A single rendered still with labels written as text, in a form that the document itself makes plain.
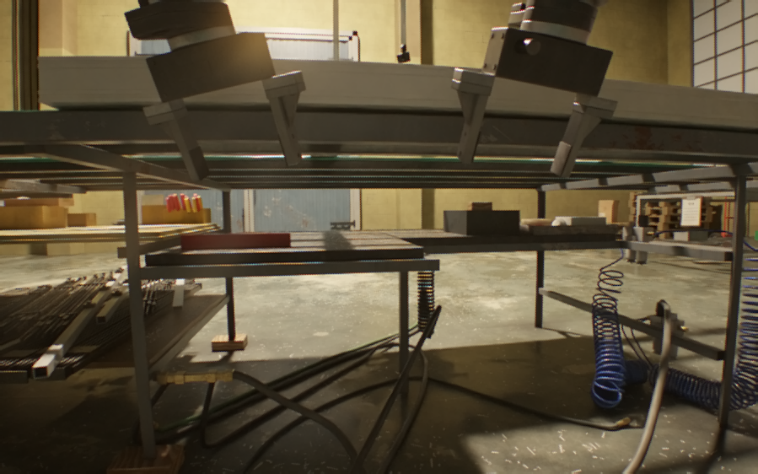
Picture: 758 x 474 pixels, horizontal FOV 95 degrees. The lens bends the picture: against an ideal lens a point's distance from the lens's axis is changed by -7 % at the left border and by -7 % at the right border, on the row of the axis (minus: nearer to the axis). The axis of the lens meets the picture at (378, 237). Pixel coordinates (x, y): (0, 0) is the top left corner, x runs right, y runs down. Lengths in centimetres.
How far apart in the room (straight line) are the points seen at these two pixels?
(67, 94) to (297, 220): 650
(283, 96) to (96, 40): 829
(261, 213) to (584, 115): 684
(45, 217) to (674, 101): 199
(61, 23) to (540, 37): 838
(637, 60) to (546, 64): 1000
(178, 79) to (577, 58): 45
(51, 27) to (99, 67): 794
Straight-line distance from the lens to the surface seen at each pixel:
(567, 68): 49
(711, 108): 102
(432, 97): 67
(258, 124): 65
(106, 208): 812
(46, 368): 113
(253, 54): 46
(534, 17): 48
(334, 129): 64
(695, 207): 517
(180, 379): 119
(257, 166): 124
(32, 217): 189
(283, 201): 714
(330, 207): 711
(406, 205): 695
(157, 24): 43
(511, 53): 46
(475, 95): 47
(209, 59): 48
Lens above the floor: 69
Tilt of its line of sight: 4 degrees down
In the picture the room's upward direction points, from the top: 1 degrees counter-clockwise
